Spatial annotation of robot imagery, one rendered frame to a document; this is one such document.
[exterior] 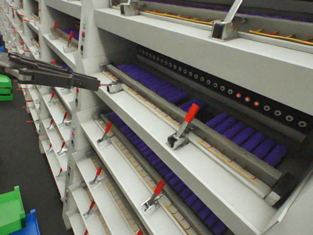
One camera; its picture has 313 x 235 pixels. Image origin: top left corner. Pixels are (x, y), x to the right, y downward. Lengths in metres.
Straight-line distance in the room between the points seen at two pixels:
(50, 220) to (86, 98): 0.83
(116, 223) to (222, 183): 0.44
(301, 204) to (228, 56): 0.19
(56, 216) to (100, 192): 0.62
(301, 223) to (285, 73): 0.16
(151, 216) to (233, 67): 0.36
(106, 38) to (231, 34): 0.45
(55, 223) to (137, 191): 0.85
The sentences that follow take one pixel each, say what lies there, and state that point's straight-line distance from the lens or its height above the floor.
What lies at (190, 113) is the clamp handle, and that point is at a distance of 0.31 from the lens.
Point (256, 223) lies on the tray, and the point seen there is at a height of 0.91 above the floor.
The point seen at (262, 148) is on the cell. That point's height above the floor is 0.97.
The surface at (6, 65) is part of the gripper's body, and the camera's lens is 0.40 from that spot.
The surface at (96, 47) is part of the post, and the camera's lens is 0.64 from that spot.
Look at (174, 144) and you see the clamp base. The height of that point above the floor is 0.93.
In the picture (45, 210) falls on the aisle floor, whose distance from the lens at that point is 1.33.
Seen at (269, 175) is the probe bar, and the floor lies 0.96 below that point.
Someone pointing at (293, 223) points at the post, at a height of 0.95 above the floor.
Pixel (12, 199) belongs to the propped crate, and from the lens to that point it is 1.41.
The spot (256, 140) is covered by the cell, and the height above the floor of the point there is 0.98.
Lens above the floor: 1.09
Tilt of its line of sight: 25 degrees down
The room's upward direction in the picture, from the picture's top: 19 degrees clockwise
